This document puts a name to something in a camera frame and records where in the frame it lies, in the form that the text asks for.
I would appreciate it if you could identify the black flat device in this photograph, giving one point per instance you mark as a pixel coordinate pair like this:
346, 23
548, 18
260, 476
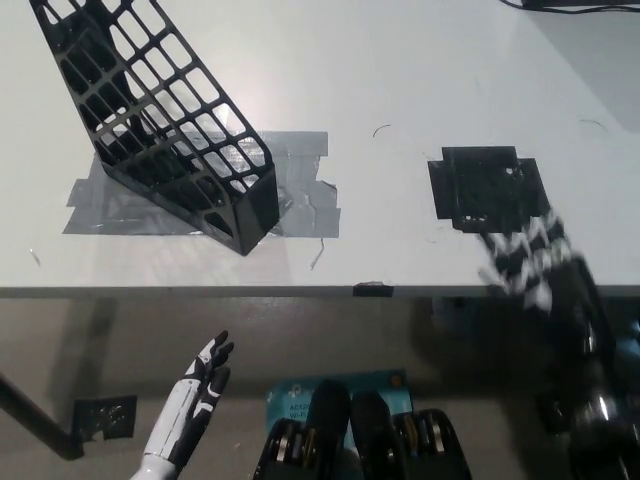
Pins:
580, 2

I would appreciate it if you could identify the black floor tape patch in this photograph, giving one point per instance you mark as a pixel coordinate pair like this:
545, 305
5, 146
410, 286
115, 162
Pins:
552, 412
105, 417

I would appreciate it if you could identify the teal label box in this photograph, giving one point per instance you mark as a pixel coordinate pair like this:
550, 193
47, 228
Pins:
295, 400

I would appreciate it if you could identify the black table leg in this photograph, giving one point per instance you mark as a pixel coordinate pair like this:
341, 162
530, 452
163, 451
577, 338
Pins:
40, 422

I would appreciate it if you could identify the black mesh file shelf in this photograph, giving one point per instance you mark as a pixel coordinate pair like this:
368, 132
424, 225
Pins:
255, 210

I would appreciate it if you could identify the large square black tape patch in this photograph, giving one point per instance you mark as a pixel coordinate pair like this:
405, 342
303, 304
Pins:
475, 185

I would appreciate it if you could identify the grey tape patch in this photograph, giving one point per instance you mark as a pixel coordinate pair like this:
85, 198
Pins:
310, 200

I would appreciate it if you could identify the small black tape strip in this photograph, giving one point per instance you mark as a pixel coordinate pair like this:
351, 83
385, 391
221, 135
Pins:
374, 289

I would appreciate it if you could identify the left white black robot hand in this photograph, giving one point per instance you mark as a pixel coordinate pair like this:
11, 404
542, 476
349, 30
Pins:
195, 395

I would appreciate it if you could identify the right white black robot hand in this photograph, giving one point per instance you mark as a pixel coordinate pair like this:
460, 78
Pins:
540, 265

